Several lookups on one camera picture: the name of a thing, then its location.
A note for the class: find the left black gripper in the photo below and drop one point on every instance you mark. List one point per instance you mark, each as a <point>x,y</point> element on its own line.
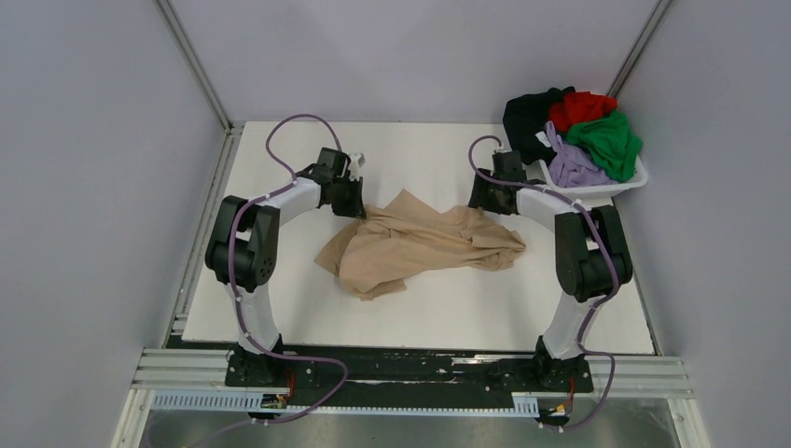
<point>355,208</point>

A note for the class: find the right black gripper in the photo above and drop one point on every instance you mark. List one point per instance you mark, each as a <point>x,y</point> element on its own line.
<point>480,200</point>

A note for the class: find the beige t-shirt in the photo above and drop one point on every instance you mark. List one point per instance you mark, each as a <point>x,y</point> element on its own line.
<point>374,256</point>

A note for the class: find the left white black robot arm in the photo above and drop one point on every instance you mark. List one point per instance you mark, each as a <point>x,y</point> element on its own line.
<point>243,248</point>

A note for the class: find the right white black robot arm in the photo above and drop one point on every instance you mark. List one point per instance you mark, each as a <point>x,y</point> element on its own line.
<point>592,262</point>

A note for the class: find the black t-shirt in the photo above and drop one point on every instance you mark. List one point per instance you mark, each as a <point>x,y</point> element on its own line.
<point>525,117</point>

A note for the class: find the lilac t-shirt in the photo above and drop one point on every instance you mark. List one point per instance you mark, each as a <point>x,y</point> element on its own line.
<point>571,166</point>

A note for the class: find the white plastic basket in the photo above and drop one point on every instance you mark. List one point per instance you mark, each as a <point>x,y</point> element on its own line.
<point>540,171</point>

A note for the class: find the red t-shirt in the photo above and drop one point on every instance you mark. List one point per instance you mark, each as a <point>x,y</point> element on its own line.
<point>579,107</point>

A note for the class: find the green t-shirt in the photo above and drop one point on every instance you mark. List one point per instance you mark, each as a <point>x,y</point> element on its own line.
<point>611,143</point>

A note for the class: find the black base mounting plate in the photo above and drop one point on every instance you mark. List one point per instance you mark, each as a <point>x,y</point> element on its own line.
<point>401,377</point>

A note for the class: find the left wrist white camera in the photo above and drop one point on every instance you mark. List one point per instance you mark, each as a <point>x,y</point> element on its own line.
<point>354,167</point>

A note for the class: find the aluminium frame rail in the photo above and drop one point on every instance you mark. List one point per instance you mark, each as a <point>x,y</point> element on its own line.
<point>190,379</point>

